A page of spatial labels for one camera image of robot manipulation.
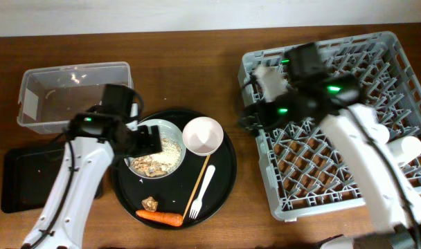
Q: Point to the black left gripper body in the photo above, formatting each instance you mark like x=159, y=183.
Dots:
x=143, y=143

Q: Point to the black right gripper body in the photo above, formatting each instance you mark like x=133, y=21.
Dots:
x=276, y=113

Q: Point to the pink bowl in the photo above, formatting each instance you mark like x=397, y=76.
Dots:
x=203, y=136

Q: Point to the wooden chopstick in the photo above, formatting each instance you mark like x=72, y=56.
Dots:
x=196, y=186

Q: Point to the white plastic fork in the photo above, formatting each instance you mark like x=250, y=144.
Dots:
x=197, y=203

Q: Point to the blue plastic cup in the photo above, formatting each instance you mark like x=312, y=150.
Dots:
x=379, y=133

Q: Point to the cream white cup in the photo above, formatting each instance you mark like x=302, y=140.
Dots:
x=405, y=149

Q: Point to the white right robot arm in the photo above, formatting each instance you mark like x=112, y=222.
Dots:
x=375, y=162

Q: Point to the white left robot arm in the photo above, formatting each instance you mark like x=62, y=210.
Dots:
x=93, y=143

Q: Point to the grey plastic dishwasher rack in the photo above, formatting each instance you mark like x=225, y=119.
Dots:
x=302, y=172

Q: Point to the clear plastic waste bin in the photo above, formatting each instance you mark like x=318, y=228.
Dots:
x=50, y=97

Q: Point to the grey bowl with food scraps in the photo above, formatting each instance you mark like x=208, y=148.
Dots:
x=160, y=164

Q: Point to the round black tray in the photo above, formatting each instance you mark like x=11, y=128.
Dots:
x=173, y=191

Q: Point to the brown walnut shell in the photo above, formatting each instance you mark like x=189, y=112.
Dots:
x=150, y=204

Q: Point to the orange carrot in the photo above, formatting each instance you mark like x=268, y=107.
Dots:
x=172, y=219

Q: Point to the black rectangular tray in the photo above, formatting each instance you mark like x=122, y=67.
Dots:
x=28, y=176

